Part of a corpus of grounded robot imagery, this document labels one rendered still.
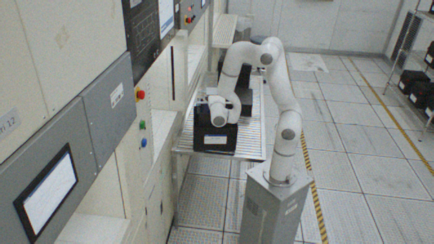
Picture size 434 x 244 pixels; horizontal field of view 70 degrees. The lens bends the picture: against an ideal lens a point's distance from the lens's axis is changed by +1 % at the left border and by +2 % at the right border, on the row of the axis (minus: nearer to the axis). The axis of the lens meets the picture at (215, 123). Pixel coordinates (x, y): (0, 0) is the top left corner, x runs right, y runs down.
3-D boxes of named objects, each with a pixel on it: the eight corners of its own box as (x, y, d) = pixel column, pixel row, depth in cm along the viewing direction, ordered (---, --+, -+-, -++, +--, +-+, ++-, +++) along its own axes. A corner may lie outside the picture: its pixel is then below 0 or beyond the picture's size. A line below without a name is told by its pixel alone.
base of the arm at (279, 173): (303, 177, 176) (309, 152, 166) (280, 192, 166) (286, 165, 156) (278, 161, 189) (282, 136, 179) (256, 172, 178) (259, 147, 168)
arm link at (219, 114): (228, 104, 171) (212, 101, 170) (230, 116, 160) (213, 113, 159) (224, 117, 176) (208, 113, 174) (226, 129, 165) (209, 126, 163)
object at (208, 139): (192, 150, 193) (193, 128, 184) (193, 126, 217) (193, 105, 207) (236, 150, 195) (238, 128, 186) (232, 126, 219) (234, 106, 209)
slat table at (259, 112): (253, 239, 230) (266, 159, 189) (174, 229, 234) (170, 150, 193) (254, 139, 339) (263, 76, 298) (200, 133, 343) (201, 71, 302)
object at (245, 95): (252, 117, 232) (254, 102, 225) (213, 113, 234) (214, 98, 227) (252, 99, 256) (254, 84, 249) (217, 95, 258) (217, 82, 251)
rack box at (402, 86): (394, 85, 434) (401, 68, 420) (416, 88, 431) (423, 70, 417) (402, 95, 409) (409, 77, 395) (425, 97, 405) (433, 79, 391)
